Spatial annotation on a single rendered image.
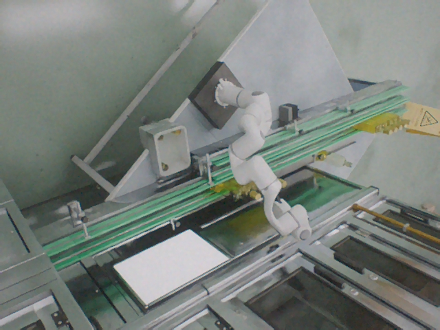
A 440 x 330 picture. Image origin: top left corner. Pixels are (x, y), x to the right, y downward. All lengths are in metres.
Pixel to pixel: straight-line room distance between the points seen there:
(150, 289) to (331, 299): 0.70
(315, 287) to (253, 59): 1.24
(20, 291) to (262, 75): 1.65
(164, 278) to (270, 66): 1.32
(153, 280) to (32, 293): 0.60
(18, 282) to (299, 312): 0.96
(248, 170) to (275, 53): 0.99
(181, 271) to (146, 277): 0.15
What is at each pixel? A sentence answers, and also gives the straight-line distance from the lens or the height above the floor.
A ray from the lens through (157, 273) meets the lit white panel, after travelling 1.79.
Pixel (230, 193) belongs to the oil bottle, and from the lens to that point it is 1.99.
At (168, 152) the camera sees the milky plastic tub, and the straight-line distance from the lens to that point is 2.07.
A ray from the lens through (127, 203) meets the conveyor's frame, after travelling 1.96.
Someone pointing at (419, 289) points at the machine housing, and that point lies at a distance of 1.79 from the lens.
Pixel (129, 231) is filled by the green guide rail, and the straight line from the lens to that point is 1.92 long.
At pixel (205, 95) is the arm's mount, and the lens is 2.07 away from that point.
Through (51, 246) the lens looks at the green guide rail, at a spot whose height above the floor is 0.91.
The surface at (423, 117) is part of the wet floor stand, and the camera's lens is 5.15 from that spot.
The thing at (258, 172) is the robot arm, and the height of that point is 1.39.
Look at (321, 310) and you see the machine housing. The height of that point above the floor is 1.73.
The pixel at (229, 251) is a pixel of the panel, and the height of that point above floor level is 1.27.
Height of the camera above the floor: 2.48
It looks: 48 degrees down
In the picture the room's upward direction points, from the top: 116 degrees clockwise
